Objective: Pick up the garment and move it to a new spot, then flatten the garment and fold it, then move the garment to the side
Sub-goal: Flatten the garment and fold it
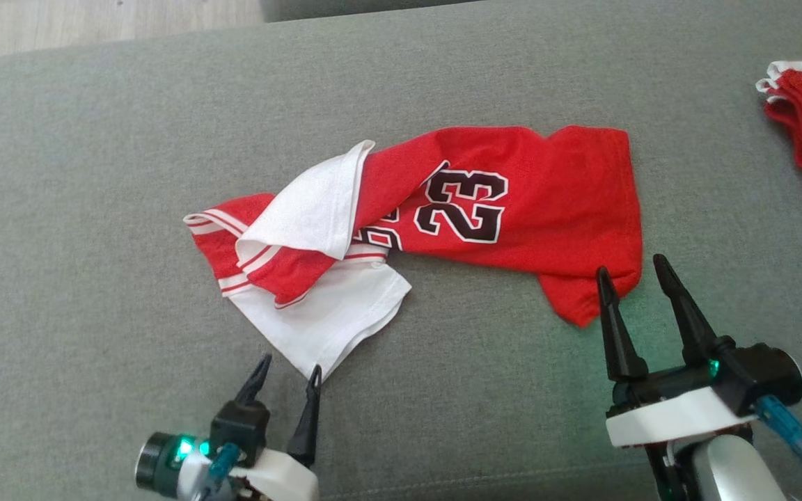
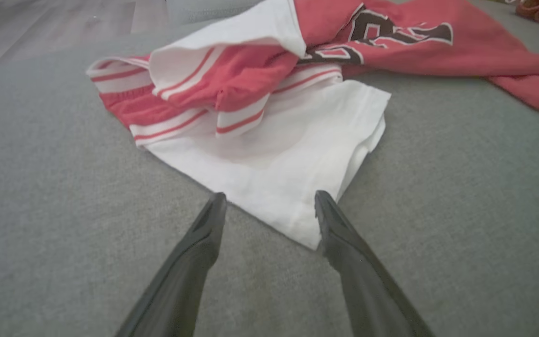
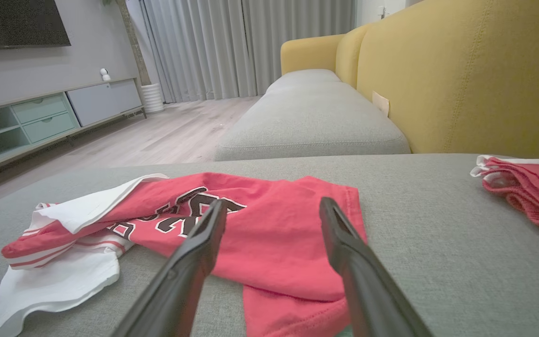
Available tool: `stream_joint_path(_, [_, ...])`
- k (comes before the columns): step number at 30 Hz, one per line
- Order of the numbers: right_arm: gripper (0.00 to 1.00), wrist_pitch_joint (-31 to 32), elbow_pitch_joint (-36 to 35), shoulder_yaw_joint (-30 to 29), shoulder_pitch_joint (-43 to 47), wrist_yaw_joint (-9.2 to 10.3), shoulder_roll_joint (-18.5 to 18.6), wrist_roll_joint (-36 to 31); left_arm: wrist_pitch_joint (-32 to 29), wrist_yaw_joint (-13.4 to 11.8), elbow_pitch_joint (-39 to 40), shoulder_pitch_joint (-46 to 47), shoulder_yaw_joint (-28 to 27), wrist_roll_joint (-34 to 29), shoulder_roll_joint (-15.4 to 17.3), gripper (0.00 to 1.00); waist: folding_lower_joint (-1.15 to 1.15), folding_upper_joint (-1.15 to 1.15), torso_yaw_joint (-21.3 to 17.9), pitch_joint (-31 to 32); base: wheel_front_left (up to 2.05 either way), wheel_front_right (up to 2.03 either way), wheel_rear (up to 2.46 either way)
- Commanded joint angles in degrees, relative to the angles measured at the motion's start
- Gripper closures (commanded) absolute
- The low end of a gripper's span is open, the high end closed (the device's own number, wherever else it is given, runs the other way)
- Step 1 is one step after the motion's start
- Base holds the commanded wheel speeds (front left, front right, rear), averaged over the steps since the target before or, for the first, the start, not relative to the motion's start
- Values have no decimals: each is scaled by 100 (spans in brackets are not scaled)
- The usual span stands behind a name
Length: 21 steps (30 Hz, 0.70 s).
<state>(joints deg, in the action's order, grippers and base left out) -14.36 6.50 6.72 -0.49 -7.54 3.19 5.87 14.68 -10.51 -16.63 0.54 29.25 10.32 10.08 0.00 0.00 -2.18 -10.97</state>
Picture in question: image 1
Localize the large grey fabric sofa ottoman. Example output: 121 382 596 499
0 0 802 501

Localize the blue plug right camera cable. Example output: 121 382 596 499
755 395 802 501

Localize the blue plug left camera cable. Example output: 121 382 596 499
196 442 243 501

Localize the red jersey with number 23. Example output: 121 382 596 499
183 125 644 382

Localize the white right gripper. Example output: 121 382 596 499
596 254 757 448

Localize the grey fabric sofa seat cushion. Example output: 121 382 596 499
260 0 485 23

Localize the blue plug camera cable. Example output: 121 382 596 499
755 395 802 501
196 442 243 501

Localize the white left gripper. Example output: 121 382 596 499
230 352 323 501

